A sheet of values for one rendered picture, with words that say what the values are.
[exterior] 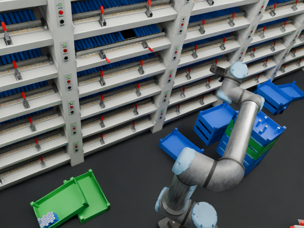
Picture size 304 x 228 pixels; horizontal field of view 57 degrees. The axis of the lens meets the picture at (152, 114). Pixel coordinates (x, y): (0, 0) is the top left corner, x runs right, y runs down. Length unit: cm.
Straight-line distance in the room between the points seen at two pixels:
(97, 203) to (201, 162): 108
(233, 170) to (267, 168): 138
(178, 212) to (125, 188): 58
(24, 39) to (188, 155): 86
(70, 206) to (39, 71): 90
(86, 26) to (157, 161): 120
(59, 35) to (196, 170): 84
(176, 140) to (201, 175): 129
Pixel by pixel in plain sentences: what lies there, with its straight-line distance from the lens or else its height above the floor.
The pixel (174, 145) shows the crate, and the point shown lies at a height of 0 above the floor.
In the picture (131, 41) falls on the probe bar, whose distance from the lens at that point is 165.
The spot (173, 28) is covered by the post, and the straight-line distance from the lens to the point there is 173.
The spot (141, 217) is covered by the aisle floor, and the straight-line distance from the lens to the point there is 199.
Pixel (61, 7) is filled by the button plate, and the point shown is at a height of 122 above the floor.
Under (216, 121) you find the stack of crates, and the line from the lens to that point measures 238.
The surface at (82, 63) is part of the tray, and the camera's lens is 153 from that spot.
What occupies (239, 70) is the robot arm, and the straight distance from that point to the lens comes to 154.
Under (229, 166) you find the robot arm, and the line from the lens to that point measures 113.
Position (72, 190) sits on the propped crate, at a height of 8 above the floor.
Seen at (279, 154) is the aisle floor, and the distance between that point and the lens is 264.
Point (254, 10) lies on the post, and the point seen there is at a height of 98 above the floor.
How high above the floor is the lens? 184
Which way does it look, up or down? 47 degrees down
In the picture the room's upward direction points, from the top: 11 degrees clockwise
